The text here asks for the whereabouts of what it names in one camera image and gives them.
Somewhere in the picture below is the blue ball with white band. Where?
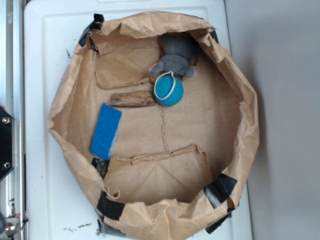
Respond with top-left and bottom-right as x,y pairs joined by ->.
153,71 -> 184,107

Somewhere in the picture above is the brown paper bag tray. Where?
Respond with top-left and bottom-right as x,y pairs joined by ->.
48,11 -> 259,240

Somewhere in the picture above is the brown wood piece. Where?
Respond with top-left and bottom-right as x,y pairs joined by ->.
108,90 -> 157,108

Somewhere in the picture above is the blue sponge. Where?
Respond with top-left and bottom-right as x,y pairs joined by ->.
90,103 -> 122,160

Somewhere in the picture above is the grey plush mouse toy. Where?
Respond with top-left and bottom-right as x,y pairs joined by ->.
149,34 -> 199,78

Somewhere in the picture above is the black metal bracket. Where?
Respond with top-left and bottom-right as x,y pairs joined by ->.
0,105 -> 15,183

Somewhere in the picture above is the aluminium frame rail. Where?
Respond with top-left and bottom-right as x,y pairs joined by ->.
0,0 -> 28,240

